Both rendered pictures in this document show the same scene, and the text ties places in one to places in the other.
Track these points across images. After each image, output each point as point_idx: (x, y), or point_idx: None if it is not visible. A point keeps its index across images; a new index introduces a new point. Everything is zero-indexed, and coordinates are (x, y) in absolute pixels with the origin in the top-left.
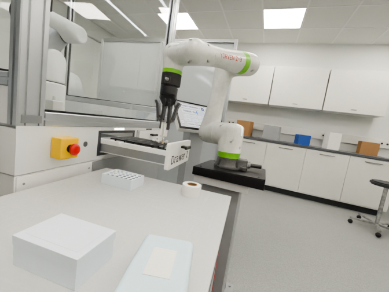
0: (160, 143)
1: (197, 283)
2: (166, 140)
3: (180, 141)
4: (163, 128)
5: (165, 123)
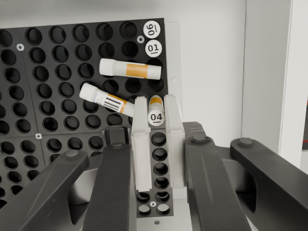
0: (157, 132)
1: None
2: (148, 35)
3: (283, 115)
4: (148, 132)
5: (181, 186)
